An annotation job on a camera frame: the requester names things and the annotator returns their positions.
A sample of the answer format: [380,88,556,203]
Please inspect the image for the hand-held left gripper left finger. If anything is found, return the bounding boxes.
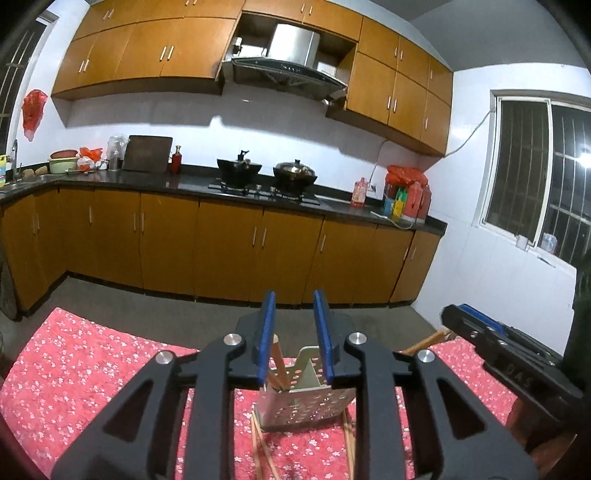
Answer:
[51,291,278,480]

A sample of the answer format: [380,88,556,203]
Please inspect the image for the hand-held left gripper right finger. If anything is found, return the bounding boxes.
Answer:
[313,288,539,480]

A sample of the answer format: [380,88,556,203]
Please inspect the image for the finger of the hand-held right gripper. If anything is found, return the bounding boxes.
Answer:
[441,305,504,355]
[459,303,546,352]

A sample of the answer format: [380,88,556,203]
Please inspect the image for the wooden chopstick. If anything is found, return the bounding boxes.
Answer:
[265,336,284,393]
[275,355,291,393]
[398,329,455,356]

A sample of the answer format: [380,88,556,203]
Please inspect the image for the beige perforated utensil holder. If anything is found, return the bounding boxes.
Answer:
[254,344,356,432]

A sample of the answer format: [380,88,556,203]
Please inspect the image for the group of wooden chopsticks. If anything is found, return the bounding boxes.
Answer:
[249,406,358,480]

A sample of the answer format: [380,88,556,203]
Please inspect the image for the person's right forearm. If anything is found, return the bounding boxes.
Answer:
[505,397,580,467]

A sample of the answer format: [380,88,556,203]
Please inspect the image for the wooden base cabinets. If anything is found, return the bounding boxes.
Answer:
[0,187,441,319]

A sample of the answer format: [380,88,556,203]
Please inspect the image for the red oil jugs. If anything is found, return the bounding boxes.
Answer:
[406,182,432,220]

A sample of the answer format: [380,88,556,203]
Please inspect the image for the black gas stove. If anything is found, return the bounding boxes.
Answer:
[208,182,320,206]

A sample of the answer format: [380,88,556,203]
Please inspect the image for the large barred sliding window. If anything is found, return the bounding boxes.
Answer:
[475,90,591,268]

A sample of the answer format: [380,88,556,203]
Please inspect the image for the red bag over jugs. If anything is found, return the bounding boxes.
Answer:
[385,165,428,188]

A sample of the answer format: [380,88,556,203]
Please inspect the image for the black wok with lid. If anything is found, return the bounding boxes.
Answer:
[272,159,318,188]

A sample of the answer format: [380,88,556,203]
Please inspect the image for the red floral tablecloth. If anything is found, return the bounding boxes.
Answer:
[0,307,555,480]

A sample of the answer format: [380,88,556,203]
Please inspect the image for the black kitchen countertop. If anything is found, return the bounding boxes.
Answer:
[0,164,448,232]

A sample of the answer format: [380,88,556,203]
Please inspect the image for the dark wooden cutting board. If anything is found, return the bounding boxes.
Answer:
[122,135,174,174]

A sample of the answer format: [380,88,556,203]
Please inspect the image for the clear plastic bag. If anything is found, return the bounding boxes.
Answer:
[107,134,130,171]

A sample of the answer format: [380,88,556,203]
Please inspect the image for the red and white plastic bag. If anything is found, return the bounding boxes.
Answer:
[78,147,103,171]

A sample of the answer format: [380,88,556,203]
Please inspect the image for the green basin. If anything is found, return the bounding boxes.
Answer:
[48,149,80,175]

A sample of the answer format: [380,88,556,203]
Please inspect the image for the steel range hood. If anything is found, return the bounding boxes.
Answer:
[221,23,349,103]

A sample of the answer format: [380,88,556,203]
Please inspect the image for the red hanging plastic bag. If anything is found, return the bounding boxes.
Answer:
[22,90,48,141]

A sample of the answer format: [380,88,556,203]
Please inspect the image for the barred window beside sink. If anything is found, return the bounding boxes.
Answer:
[0,14,61,153]

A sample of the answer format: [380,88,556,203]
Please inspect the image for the black wok with handle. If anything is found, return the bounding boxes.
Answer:
[217,149,262,188]

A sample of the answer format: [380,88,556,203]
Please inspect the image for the white wall cable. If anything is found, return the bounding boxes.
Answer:
[369,108,498,185]

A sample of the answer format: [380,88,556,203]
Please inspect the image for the wooden wall cabinets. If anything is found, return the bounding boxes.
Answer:
[51,0,454,157]

